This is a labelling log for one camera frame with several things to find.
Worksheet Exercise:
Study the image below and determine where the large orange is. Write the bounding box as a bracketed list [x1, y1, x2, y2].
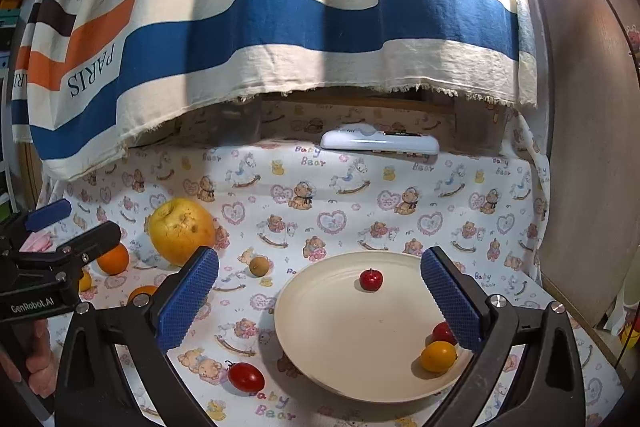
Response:
[128, 285, 157, 303]

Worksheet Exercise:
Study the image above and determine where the small orange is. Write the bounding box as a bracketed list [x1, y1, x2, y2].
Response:
[96, 244, 129, 277]

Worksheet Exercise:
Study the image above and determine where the white cup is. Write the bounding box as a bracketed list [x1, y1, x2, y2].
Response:
[622, 263, 640, 325]

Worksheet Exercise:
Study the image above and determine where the red yellow toy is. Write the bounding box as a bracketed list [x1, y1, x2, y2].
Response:
[618, 317, 640, 349]

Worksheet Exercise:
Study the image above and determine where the yellow cherry tomato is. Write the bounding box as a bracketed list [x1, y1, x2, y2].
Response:
[420, 340, 457, 374]
[78, 270, 92, 293]

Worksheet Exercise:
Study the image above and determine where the brown longan fruit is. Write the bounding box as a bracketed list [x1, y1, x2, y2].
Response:
[248, 256, 271, 277]

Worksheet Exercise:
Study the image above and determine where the pink plastic toy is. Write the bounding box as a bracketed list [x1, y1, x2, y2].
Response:
[21, 231, 53, 253]

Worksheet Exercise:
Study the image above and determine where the striped Paris blanket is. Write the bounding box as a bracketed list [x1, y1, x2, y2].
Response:
[11, 0, 537, 180]

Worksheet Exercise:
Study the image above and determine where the cream round plate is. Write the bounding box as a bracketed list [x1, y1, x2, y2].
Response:
[274, 251, 472, 403]

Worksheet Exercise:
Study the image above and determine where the wooden headboard panel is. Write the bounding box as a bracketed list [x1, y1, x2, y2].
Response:
[540, 0, 639, 325]

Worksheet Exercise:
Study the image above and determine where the person left hand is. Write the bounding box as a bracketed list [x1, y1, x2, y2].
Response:
[15, 320, 58, 399]

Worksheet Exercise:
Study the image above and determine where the large yellow apple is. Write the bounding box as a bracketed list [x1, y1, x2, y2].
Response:
[148, 198, 216, 267]

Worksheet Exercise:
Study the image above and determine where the black cable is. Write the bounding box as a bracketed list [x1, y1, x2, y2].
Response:
[612, 305, 640, 368]

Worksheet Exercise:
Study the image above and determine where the storage shelf with boxes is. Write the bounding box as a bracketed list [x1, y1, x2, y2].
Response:
[1, 0, 24, 220]

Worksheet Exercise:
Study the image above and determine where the white remote control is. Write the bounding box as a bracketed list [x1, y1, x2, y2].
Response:
[320, 122, 440, 156]

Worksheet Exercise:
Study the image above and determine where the small red apple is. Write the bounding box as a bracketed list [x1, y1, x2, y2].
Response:
[432, 322, 458, 346]
[358, 269, 384, 291]

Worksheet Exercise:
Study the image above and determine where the red cherry tomato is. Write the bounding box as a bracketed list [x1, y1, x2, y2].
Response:
[228, 362, 266, 395]

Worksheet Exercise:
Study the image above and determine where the baby bear print cloth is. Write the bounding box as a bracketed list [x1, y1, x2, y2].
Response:
[29, 98, 626, 427]

